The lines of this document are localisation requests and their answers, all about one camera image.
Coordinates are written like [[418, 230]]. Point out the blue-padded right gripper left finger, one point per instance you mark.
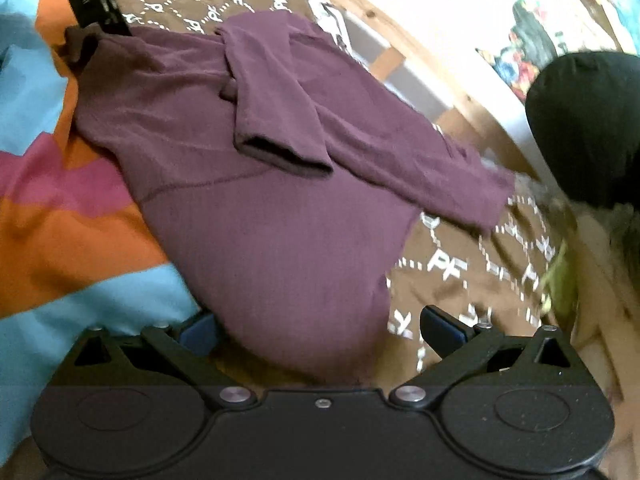
[[184, 350]]

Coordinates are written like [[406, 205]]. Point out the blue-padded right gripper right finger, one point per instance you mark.
[[463, 350]]

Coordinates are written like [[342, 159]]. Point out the maroon long-sleeve shirt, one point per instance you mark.
[[280, 177]]

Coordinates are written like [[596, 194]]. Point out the brown PF-print blanket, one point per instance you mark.
[[495, 279]]

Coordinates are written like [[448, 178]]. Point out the lime green cloth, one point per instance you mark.
[[560, 284]]

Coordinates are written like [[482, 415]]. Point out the white patterned pillow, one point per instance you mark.
[[331, 20]]

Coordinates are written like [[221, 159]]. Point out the colourful flower wall poster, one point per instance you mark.
[[538, 32]]

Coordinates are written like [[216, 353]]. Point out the wooden bed frame rail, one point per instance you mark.
[[480, 109]]

